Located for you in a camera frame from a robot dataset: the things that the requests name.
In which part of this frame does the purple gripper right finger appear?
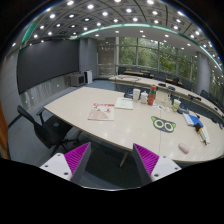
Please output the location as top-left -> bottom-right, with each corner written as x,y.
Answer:
132,143 -> 180,185

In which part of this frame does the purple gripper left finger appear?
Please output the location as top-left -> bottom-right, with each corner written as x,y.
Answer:
41,142 -> 91,184

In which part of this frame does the pink computer mouse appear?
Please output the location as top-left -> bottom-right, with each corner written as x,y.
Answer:
178,143 -> 190,154

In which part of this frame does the white computer tower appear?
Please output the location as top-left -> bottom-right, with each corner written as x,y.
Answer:
84,70 -> 93,84

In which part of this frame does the black office chair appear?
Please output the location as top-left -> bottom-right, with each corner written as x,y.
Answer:
17,105 -> 81,155

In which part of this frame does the pink magazine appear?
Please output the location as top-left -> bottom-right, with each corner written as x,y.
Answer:
88,103 -> 114,121

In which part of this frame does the green labelled drink cup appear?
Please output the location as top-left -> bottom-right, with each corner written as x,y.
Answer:
172,99 -> 181,112

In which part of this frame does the white tissue box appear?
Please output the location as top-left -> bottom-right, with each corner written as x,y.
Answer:
155,91 -> 171,107

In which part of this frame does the white paper booklet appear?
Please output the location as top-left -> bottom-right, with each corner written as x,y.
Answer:
115,97 -> 133,110

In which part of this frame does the white plastic jar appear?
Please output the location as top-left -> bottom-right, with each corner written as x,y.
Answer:
141,92 -> 148,104

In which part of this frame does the white paper cup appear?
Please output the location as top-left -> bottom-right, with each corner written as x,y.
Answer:
133,88 -> 140,102

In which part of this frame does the red water bottle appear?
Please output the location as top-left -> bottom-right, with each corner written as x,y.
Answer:
148,86 -> 157,106

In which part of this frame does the grey crt monitor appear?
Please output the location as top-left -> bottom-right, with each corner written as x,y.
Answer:
70,74 -> 85,87

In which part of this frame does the large dark wall screen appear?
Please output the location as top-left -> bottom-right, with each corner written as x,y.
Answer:
17,40 -> 79,93

